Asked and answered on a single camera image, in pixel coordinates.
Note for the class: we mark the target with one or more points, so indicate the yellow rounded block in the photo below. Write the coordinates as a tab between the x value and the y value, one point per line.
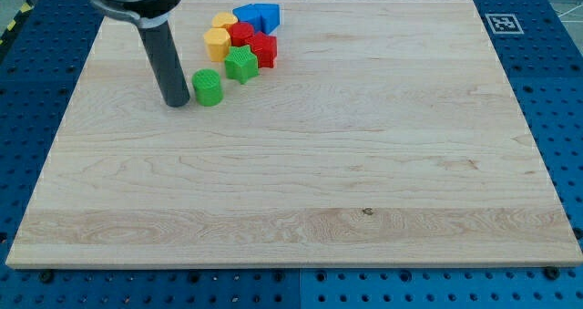
224	20

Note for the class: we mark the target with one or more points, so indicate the light wooden board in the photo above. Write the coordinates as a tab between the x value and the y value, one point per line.
387	135

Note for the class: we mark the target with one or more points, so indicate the green cylinder block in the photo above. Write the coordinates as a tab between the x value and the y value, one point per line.
207	87

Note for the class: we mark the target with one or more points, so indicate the red cylinder block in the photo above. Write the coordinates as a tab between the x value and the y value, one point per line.
240	32

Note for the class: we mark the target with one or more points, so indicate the red star block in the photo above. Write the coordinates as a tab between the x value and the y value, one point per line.
264	47

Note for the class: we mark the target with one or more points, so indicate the white fiducial marker tag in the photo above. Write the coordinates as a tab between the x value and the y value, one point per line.
504	24

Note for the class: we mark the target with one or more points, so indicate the green star block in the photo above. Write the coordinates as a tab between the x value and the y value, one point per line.
241	64

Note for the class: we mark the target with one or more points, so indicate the blue rounded block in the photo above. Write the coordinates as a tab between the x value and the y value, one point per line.
248	14

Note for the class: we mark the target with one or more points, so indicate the yellow hexagon block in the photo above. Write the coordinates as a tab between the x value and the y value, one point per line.
217	43

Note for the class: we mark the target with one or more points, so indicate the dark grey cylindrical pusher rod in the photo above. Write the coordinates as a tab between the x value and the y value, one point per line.
164	60

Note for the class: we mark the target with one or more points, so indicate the blue cube block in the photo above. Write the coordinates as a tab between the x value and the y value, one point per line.
269	17

